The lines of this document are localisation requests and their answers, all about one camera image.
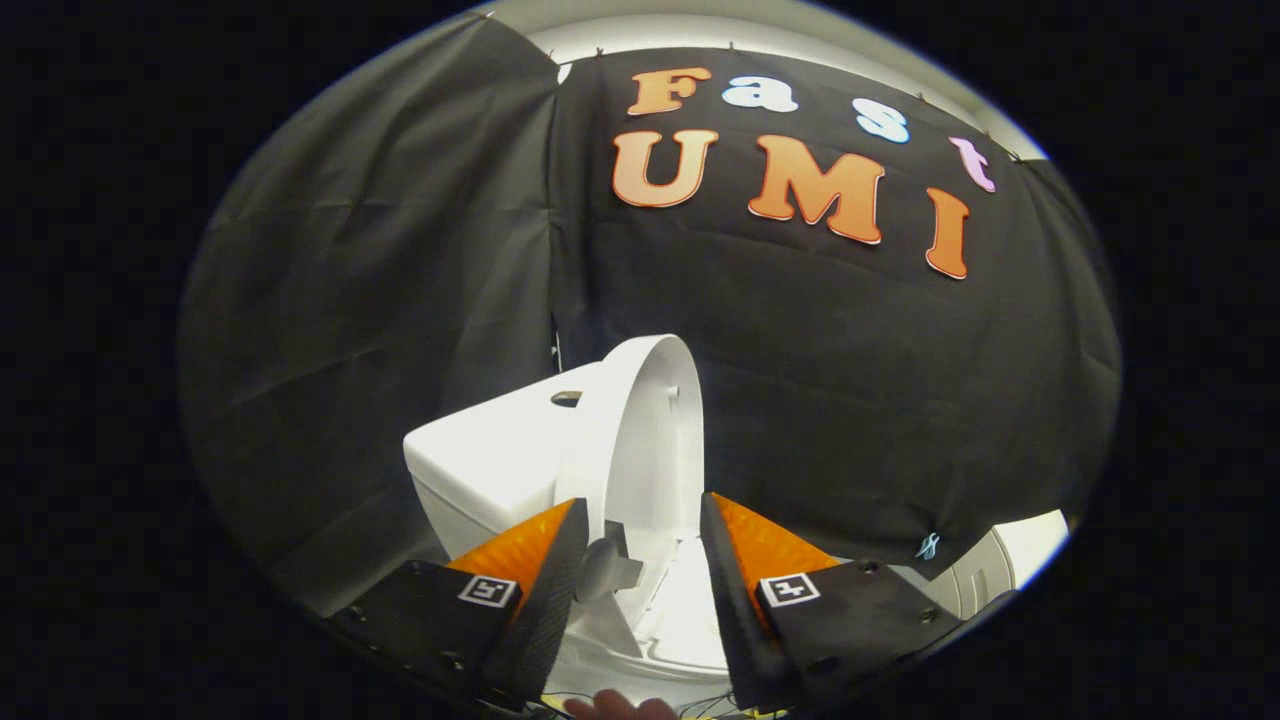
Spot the white toilet lid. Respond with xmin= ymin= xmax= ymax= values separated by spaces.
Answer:
xmin=555 ymin=334 xmax=706 ymax=641

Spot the black backdrop cloth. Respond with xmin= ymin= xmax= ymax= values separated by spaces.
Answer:
xmin=178 ymin=15 xmax=1123 ymax=616

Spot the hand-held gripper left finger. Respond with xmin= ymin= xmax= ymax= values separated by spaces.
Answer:
xmin=325 ymin=497 xmax=591 ymax=706

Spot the white toilet seat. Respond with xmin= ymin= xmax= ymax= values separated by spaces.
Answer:
xmin=560 ymin=535 xmax=733 ymax=683

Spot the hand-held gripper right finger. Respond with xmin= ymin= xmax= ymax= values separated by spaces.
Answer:
xmin=700 ymin=492 xmax=966 ymax=711

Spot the white toilet with tank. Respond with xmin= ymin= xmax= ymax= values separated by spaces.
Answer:
xmin=403 ymin=360 xmax=736 ymax=706

